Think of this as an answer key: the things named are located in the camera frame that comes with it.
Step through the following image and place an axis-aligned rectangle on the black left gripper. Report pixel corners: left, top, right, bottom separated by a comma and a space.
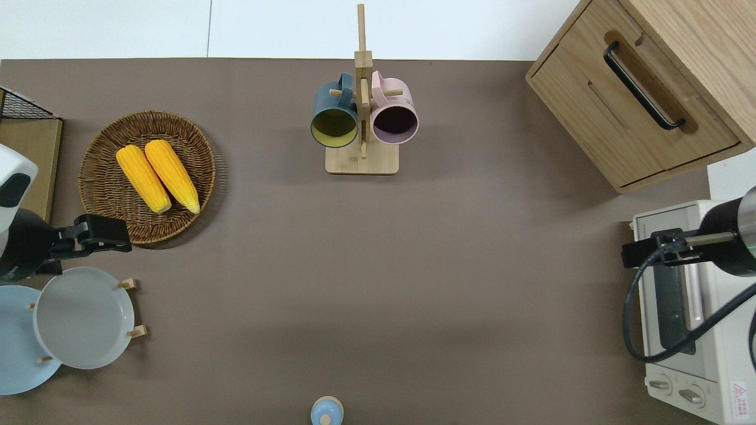
0, 208, 132, 283

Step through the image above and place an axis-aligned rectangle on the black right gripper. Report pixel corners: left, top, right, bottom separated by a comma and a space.
621, 197, 744, 278

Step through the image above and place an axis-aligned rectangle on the wooden drawer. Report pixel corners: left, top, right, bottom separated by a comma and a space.
530, 0, 742, 188

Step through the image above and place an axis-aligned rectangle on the black metal drawer handle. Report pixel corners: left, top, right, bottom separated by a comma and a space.
603, 41, 687, 131

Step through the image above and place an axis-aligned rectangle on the round brown wicker basket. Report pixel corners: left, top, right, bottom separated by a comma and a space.
79, 110, 217, 246

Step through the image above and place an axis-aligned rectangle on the wooden plate rack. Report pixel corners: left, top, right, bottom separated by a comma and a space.
27, 277, 148, 364

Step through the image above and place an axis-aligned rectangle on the yellow corn cob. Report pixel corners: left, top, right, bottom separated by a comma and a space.
116, 145, 172, 214
145, 139, 201, 214

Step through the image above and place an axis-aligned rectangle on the grey plate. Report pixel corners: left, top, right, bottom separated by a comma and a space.
33, 267, 135, 370

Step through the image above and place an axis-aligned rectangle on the flat wooden board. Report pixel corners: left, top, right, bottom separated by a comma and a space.
0, 118, 63, 224

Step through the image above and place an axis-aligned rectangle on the cream toaster oven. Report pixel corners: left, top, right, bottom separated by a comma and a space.
631, 200, 756, 425

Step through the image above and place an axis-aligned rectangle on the light blue plate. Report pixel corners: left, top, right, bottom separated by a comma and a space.
0, 285, 63, 395

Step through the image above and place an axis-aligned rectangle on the light wooden cabinet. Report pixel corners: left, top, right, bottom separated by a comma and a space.
526, 0, 756, 194

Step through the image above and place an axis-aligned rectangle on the dark blue mug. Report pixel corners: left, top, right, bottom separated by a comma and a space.
311, 72, 360, 148

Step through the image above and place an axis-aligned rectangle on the wooden mug tree stand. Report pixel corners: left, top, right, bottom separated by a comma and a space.
325, 4, 405, 175

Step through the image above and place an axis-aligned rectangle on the brown table mat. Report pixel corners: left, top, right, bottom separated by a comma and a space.
0, 58, 711, 425

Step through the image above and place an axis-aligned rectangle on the pink mug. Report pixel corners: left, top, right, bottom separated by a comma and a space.
370, 71, 419, 145

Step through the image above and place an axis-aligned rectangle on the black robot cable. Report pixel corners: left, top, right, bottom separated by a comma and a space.
622, 245, 756, 364

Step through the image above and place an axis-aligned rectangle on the black wire rack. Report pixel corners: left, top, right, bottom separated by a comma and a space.
0, 86, 60, 122

